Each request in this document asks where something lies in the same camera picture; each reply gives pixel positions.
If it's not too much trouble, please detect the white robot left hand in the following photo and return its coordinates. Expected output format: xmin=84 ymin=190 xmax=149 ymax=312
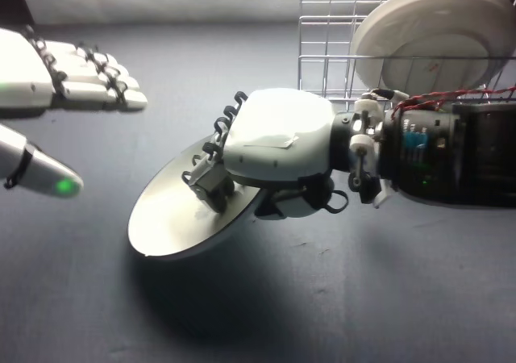
xmin=0 ymin=26 xmax=148 ymax=199

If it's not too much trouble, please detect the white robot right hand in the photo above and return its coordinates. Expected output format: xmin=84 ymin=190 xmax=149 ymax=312
xmin=182 ymin=88 xmax=350 ymax=221

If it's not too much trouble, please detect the white plate with dark rim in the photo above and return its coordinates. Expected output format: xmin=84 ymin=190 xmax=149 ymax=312
xmin=127 ymin=135 xmax=264 ymax=262

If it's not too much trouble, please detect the white plate with ink print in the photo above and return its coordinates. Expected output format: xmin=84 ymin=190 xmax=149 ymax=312
xmin=349 ymin=0 xmax=516 ymax=98

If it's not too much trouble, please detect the white backdrop sheet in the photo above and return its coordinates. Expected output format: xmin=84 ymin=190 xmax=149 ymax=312
xmin=15 ymin=0 xmax=516 ymax=26

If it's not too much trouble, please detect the grey table cloth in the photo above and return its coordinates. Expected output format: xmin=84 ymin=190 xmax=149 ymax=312
xmin=0 ymin=19 xmax=516 ymax=363

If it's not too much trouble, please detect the metal wire dish rack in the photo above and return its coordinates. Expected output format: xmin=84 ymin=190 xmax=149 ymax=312
xmin=298 ymin=0 xmax=516 ymax=102

